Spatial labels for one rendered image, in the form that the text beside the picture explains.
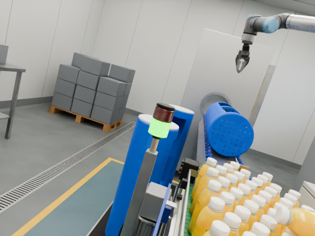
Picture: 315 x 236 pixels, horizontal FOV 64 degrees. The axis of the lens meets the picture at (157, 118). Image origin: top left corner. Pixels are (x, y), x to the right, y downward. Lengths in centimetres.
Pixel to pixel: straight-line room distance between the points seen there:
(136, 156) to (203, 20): 519
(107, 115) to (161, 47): 258
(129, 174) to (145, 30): 526
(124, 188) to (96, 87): 319
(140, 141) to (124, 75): 340
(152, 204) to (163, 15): 578
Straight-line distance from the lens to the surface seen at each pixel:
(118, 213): 180
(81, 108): 481
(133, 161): 163
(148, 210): 115
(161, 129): 78
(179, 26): 647
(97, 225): 206
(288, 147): 681
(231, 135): 166
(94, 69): 467
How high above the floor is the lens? 136
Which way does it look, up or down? 11 degrees down
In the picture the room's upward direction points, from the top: 17 degrees clockwise
